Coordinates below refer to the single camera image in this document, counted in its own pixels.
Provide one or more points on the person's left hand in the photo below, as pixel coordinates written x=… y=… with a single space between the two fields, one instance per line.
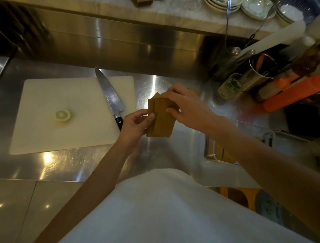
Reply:
x=131 y=130

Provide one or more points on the person's right hand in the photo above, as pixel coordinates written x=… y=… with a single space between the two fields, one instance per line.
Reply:
x=192 y=110

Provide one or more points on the person's left thumb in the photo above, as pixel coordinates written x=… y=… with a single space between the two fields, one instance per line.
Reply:
x=149 y=120

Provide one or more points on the person's right thumb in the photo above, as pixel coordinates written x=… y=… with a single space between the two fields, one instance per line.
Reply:
x=173 y=112

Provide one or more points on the person's left forearm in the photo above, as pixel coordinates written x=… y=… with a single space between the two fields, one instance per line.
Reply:
x=92 y=190

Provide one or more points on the person's right forearm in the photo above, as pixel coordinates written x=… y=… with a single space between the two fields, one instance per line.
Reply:
x=265 y=165

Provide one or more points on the clear rectangular container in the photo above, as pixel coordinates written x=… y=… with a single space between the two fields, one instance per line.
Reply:
x=212 y=152

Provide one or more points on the glass with green herbs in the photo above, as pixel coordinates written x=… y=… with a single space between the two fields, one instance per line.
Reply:
x=231 y=86

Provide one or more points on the brown coasters in container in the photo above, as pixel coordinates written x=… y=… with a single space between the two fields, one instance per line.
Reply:
x=223 y=154

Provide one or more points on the white cutting board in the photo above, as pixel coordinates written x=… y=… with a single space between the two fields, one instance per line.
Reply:
x=75 y=130

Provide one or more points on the lemon half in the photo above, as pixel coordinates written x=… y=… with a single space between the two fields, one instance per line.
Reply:
x=63 y=115

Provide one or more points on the white apron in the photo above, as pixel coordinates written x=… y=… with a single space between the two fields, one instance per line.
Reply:
x=170 y=210

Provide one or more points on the metal utensil cup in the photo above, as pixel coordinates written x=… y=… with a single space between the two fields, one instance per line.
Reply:
x=260 y=75

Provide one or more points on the long metal bar spoon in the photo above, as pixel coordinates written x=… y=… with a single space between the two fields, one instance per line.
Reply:
x=227 y=25

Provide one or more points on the orange plastic container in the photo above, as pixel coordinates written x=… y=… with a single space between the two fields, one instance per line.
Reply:
x=290 y=96

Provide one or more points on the stack of white plates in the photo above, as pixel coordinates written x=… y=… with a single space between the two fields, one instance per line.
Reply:
x=222 y=4

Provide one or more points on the metal tongs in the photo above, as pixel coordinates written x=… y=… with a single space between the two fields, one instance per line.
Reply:
x=260 y=25

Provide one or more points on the white cylindrical roll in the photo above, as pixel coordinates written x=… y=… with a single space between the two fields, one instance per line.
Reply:
x=272 y=37

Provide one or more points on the metal tray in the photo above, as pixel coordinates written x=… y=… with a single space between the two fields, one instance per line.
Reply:
x=297 y=145

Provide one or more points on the white bowl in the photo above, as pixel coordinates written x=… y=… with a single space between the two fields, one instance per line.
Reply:
x=258 y=8

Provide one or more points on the amber glass bottle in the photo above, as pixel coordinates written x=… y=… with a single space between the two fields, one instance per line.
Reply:
x=306 y=60

